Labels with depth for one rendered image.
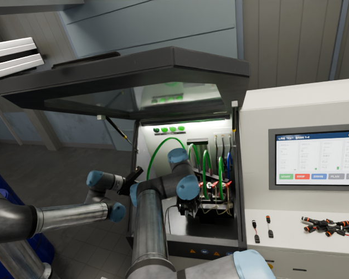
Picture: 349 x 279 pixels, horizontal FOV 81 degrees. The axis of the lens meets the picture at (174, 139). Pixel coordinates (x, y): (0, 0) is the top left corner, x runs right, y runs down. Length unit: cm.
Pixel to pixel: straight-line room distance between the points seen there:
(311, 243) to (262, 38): 209
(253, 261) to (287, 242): 87
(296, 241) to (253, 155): 45
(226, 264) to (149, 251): 15
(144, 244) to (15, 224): 40
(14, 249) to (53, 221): 19
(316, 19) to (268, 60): 54
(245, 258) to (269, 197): 94
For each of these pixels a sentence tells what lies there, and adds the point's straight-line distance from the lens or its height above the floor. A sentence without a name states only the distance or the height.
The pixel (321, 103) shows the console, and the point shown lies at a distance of 117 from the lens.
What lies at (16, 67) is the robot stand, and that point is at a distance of 43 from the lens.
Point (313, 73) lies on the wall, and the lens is 284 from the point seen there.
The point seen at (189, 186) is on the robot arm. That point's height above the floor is 156.
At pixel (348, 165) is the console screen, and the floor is 124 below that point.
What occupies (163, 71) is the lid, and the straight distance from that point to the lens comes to 42.
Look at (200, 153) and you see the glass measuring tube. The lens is 146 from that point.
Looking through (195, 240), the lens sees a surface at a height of 95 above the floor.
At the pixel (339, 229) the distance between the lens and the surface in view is 133.
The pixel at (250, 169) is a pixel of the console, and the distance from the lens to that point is 120.
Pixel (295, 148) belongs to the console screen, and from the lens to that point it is 119.
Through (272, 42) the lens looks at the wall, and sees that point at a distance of 271.
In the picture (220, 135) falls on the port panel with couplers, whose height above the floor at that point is 130.
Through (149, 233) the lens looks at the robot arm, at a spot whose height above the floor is 163.
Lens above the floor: 201
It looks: 30 degrees down
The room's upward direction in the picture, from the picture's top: 13 degrees counter-clockwise
